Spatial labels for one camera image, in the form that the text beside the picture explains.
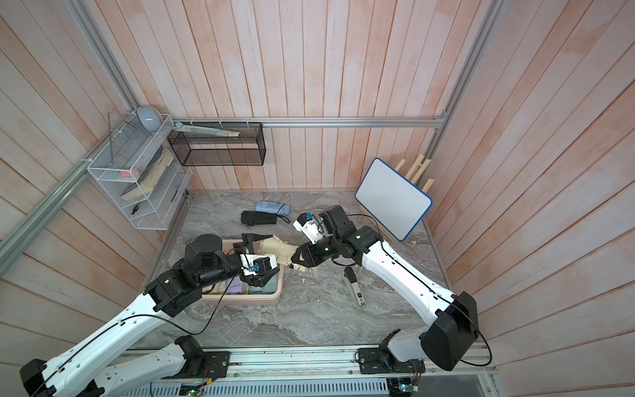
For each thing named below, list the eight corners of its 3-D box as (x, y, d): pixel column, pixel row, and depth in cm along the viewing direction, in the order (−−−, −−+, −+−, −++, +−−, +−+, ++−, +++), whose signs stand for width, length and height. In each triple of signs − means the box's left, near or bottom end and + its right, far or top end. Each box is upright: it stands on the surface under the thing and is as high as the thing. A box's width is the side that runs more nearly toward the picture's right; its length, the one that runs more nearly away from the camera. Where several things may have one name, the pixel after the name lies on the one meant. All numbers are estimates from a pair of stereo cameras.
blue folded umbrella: (255, 210, 115) (254, 206, 112) (259, 204, 117) (257, 199, 115) (288, 217, 112) (288, 212, 109) (291, 210, 115) (291, 205, 112)
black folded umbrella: (240, 226, 110) (239, 221, 107) (243, 216, 113) (241, 211, 111) (276, 226, 110) (275, 221, 107) (277, 216, 113) (276, 211, 111)
